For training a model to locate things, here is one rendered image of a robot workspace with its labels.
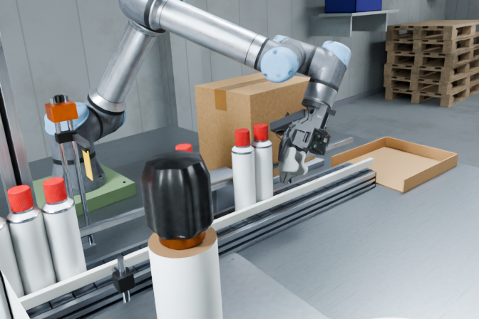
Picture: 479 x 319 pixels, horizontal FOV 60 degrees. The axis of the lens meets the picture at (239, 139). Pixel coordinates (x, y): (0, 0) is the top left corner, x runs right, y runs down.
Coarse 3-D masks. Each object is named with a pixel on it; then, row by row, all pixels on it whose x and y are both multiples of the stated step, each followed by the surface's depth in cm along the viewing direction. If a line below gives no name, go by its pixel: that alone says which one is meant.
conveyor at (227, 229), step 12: (336, 168) 122; (312, 180) 114; (336, 180) 114; (348, 180) 114; (276, 192) 108; (312, 192) 107; (288, 204) 101; (216, 216) 97; (252, 216) 96; (264, 216) 96; (228, 228) 92; (132, 252) 85; (96, 264) 81; (144, 264) 80; (108, 276) 77; (84, 288) 74; (96, 288) 74; (60, 300) 71; (36, 312) 69
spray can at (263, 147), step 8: (256, 128) 94; (264, 128) 94; (256, 136) 95; (264, 136) 95; (256, 144) 95; (264, 144) 95; (256, 152) 95; (264, 152) 95; (256, 160) 96; (264, 160) 95; (256, 168) 96; (264, 168) 96; (272, 168) 98; (256, 176) 97; (264, 176) 97; (272, 176) 98; (256, 184) 98; (264, 184) 97; (272, 184) 99; (256, 192) 98; (264, 192) 98; (272, 192) 99; (256, 200) 99
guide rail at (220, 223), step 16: (368, 160) 117; (336, 176) 110; (288, 192) 100; (304, 192) 103; (256, 208) 94; (224, 224) 89; (128, 256) 77; (144, 256) 79; (96, 272) 73; (112, 272) 75; (48, 288) 69; (64, 288) 70; (32, 304) 67
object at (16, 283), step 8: (0, 216) 66; (0, 224) 64; (0, 232) 64; (8, 232) 66; (0, 240) 64; (8, 240) 65; (0, 248) 64; (8, 248) 65; (0, 256) 64; (8, 256) 66; (0, 264) 65; (8, 264) 66; (16, 264) 68; (8, 272) 66; (16, 272) 67; (8, 280) 66; (16, 280) 67; (16, 288) 67
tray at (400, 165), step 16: (368, 144) 145; (384, 144) 151; (400, 144) 147; (416, 144) 142; (336, 160) 136; (352, 160) 140; (384, 160) 139; (400, 160) 138; (416, 160) 137; (432, 160) 137; (448, 160) 128; (384, 176) 126; (400, 176) 126; (416, 176) 118; (432, 176) 124
